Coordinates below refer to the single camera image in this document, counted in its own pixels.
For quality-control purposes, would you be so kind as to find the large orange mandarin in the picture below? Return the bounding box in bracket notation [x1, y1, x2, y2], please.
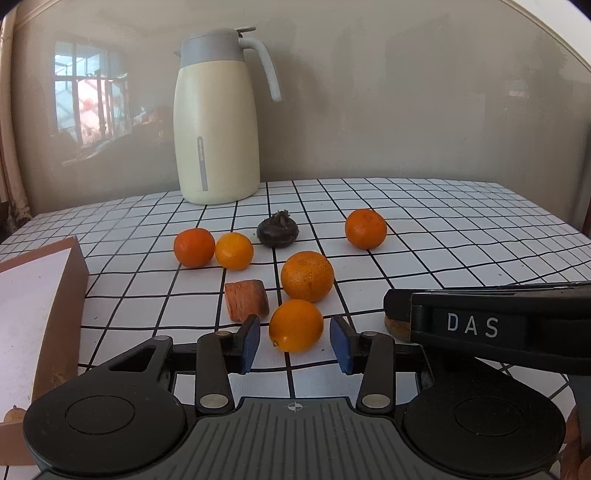
[281, 250, 335, 304]

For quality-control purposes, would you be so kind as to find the person's right hand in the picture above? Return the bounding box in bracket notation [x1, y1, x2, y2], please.
[561, 406, 591, 480]

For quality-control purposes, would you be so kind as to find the dark purple mangosteen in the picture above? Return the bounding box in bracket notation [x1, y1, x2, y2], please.
[257, 210, 300, 249]

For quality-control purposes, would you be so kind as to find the shallow cardboard box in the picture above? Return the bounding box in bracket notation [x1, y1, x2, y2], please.
[0, 236, 88, 464]

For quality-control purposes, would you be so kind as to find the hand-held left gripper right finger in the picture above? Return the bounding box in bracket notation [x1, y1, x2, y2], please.
[330, 315, 435, 415]

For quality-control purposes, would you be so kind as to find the cream thermos jug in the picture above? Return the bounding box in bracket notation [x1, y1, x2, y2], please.
[174, 27, 282, 205]

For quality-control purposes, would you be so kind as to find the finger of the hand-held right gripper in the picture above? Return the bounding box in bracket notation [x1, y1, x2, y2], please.
[383, 287, 432, 324]

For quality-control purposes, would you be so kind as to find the beige curtain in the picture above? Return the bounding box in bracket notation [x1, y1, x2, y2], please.
[0, 9, 33, 217]

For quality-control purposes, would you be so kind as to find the brown flaky pastry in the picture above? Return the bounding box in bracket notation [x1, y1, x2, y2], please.
[224, 279, 270, 323]

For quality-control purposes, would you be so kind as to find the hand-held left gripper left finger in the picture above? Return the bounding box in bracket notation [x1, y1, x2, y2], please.
[92, 315, 262, 416]

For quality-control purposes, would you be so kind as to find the white grid tablecloth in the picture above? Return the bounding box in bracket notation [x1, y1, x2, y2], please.
[0, 178, 591, 462]

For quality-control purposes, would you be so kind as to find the smooth yellow-orange citrus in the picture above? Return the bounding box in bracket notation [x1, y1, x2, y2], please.
[269, 299, 325, 354]

